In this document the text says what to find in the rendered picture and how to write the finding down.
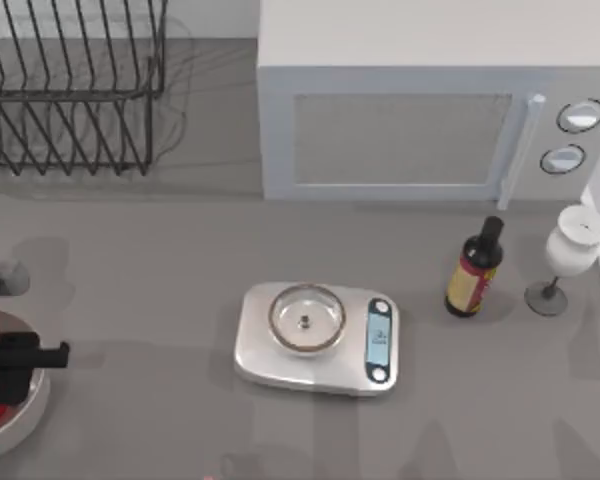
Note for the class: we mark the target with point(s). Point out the glass pot lid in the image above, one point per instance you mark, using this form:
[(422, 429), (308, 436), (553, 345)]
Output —
[(307, 320)]

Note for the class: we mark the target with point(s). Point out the silver kitchen scale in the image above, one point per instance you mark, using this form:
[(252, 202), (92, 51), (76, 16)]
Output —
[(260, 360)]

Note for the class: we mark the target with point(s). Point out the pale microwave door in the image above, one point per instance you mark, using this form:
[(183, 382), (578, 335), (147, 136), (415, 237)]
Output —
[(400, 140)]

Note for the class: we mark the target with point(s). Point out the dark bottle with red-yellow label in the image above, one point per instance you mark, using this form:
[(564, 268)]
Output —
[(472, 280)]

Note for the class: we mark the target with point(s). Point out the pale microwave oven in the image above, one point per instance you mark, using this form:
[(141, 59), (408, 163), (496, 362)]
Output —
[(405, 35)]

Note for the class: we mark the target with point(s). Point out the white goblet with grey stem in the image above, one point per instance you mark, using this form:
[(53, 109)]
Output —
[(572, 247)]

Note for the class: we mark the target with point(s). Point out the small microwave knob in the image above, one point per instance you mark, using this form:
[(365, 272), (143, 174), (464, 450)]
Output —
[(562, 159)]

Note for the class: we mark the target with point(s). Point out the large microwave knob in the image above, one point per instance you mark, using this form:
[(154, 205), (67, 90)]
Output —
[(580, 115)]

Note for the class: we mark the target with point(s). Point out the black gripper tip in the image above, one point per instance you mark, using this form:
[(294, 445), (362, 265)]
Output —
[(15, 365)]

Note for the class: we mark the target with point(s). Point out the grey metal bowl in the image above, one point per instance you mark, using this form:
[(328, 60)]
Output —
[(27, 415)]

